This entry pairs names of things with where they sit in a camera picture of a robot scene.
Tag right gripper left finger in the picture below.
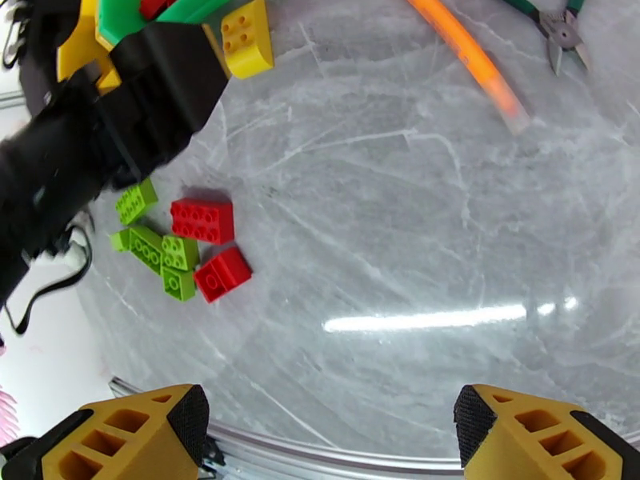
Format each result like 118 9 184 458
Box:
0 384 211 480

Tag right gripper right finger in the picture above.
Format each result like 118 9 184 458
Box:
453 384 640 480

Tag lime green eight-stud lego brick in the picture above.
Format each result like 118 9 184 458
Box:
115 177 159 226

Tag long lime green lego brick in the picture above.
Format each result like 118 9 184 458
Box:
127 225 166 276

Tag red eight-stud lego brick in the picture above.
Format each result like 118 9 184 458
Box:
170 197 235 246

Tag green plastic bin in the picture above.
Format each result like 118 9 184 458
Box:
96 0 237 49

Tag yellow curved lego brick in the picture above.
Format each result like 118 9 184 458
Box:
221 0 275 81

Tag yellow plastic bin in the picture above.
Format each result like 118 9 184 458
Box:
56 0 122 96

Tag lime green square lego brick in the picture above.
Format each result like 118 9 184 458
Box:
159 266 198 302
160 234 201 272

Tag orange marker pen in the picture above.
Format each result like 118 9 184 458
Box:
399 0 532 136

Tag black left camera cable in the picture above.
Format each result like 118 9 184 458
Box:
2 221 95 337

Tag aluminium table edge rail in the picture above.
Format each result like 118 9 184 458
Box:
108 375 467 480

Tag green-handled cutting pliers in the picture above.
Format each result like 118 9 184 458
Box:
492 0 592 77

